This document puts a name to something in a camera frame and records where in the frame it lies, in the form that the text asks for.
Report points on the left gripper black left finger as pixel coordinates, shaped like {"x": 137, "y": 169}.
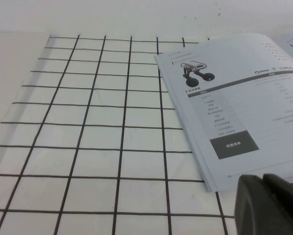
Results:
{"x": 254, "y": 208}

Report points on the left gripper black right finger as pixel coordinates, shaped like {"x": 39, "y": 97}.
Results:
{"x": 291, "y": 203}

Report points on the white product catalogue book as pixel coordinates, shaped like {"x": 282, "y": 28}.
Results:
{"x": 234, "y": 110}

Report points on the white black-grid tablecloth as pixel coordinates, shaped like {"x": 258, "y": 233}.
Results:
{"x": 100, "y": 137}

